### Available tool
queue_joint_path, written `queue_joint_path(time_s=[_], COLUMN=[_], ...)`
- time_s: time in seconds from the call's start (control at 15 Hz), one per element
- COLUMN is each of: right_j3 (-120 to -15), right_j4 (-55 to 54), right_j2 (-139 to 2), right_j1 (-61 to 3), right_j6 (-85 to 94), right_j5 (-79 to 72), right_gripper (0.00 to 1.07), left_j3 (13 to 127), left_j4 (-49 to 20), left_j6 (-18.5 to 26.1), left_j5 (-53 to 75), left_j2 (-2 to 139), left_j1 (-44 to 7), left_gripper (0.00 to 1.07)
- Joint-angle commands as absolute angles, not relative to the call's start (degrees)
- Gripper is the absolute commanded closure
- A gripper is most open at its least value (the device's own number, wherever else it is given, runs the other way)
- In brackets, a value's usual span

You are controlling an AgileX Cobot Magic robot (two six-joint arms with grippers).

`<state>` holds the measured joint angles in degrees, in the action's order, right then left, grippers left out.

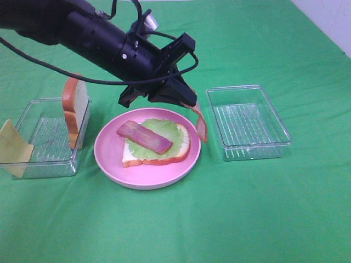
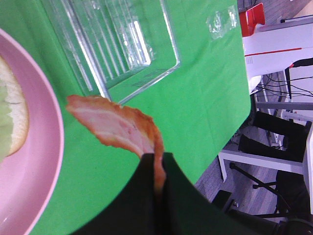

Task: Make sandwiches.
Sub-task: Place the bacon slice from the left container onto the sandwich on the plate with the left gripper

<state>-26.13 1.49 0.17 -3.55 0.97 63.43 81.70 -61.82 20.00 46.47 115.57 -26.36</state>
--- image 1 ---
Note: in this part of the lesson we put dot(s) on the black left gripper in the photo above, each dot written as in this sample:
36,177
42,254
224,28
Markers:
171,90

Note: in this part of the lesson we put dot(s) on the green lettuce leaf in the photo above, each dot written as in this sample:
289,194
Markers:
162,127

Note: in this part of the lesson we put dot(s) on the pink bacon strip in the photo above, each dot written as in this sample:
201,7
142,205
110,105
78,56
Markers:
201,125

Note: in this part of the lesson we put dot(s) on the dark red bacon strip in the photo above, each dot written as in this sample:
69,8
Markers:
144,137

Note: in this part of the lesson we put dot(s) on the white bread slice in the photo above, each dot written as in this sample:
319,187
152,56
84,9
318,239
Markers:
129,160
74,102

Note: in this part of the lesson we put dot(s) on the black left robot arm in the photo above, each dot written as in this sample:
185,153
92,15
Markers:
144,69

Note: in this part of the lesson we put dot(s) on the clear right plastic container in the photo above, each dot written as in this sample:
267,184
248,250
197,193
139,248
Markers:
246,123

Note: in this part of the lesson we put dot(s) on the clear plastic container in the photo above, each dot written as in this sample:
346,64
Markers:
246,123
42,124

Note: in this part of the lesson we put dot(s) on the pink round plate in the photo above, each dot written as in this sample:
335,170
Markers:
108,151

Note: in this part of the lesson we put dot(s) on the clear left plastic container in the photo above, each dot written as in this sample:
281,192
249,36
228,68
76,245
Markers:
42,124

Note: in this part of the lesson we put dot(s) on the green tablecloth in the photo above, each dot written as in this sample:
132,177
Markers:
295,208

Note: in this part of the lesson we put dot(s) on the yellow cheese slice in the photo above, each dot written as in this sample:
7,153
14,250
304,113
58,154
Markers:
14,149

